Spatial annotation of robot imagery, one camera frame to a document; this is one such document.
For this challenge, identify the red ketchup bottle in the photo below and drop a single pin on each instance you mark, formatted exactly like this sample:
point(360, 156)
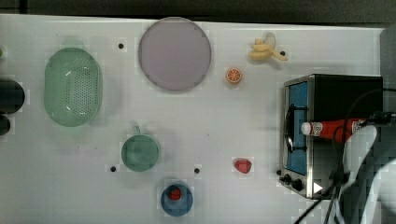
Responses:
point(327, 129)

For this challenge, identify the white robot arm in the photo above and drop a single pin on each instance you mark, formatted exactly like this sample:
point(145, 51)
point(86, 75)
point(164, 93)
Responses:
point(368, 196)

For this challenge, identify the black toaster oven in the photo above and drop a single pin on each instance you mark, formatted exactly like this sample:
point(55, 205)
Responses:
point(309, 160)

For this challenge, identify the orange slice toy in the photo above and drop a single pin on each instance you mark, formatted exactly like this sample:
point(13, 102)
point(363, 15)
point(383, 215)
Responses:
point(234, 75)

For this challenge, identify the purple round plate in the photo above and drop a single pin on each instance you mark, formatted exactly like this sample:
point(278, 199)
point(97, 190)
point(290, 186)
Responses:
point(175, 54)

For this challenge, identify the red toy strawberry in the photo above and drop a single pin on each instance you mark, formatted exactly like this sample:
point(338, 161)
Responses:
point(243, 165)

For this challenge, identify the green mug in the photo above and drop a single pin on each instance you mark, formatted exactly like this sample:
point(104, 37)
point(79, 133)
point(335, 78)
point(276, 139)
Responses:
point(140, 152)

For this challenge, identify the small red toy in cup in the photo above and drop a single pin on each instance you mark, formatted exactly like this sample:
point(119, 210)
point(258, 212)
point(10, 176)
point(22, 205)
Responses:
point(174, 194)

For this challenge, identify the peeled toy banana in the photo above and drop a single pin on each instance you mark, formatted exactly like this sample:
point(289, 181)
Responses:
point(263, 49)

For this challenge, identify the blue cup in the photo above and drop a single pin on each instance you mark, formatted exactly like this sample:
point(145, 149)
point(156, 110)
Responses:
point(177, 208)

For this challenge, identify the green perforated colander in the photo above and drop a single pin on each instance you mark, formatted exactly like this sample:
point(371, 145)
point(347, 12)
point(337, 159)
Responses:
point(73, 87)

